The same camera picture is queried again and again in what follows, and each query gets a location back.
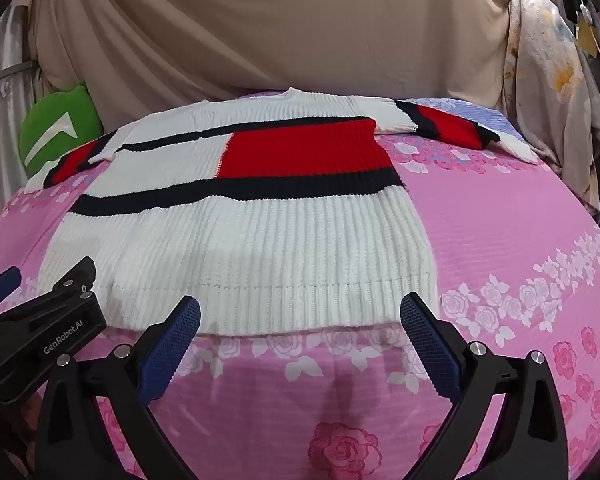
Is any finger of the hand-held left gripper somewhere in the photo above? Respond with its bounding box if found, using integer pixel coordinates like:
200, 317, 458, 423
0, 266, 23, 311
46, 256, 99, 299

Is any cream floral hanging cloth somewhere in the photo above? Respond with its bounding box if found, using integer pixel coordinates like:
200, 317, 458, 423
500, 0, 600, 216

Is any grey metal bar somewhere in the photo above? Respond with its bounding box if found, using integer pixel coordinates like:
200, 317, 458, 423
0, 60, 36, 88

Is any pink floral bedsheet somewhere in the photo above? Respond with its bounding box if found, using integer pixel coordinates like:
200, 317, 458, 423
0, 90, 600, 480

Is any green plush cushion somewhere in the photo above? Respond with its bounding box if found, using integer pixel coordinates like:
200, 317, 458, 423
19, 82, 103, 178

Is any beige draped cloth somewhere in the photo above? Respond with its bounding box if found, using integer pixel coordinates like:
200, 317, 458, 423
30, 0, 518, 133

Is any silver satin curtain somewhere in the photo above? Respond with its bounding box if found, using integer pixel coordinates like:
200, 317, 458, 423
0, 2, 46, 241

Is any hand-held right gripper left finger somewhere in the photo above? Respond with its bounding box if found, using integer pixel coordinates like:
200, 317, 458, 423
35, 295, 202, 480

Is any white red black knit sweater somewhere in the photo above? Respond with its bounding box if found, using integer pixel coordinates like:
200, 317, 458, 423
27, 87, 538, 336

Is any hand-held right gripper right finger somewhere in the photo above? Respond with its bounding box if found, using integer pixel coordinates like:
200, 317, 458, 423
399, 292, 570, 480

